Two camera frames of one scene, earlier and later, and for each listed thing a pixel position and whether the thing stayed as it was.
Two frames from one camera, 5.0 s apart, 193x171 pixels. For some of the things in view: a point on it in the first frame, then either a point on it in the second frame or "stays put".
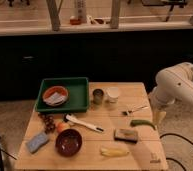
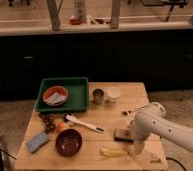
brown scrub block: (126, 135) stays put
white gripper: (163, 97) to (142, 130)
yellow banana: (114, 152) stays put
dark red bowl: (68, 142) stays put
